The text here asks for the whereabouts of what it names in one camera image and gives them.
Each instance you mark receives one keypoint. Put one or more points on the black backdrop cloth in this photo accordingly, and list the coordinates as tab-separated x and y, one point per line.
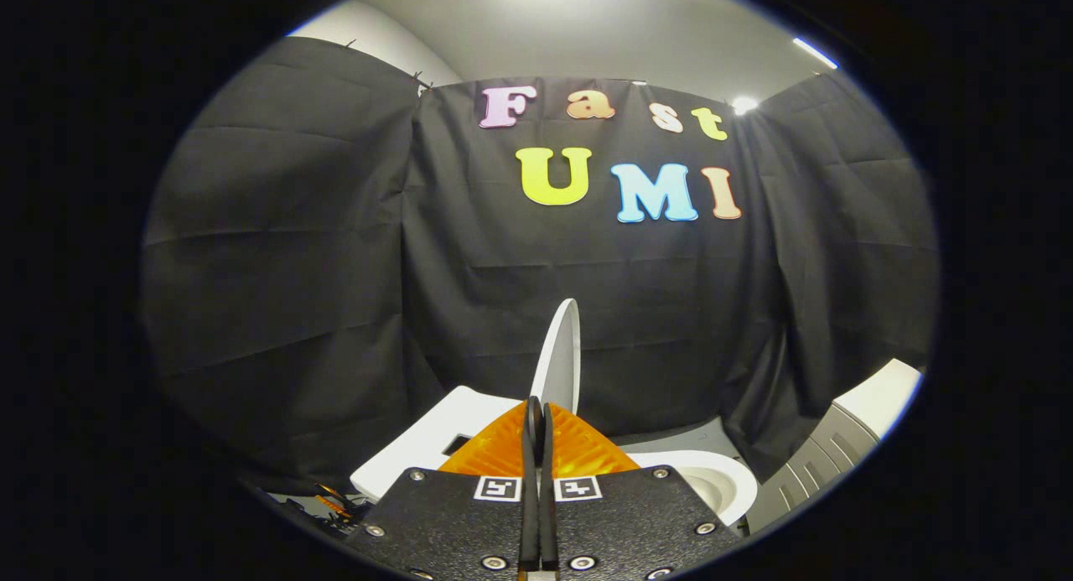
335	254

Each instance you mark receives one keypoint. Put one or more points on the grey cabinet with white top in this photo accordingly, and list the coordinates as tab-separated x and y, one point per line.
826	455

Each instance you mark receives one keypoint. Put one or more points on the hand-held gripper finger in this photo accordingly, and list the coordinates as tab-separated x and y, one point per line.
549	480
531	480

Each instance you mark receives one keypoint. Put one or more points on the narrow ceiling light panel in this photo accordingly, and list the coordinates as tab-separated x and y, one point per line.
815	53

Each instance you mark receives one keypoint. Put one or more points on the white toilet lid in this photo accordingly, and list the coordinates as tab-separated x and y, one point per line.
560	355

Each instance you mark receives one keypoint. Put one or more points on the small ceiling light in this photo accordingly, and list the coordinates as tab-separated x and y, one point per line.
743	105

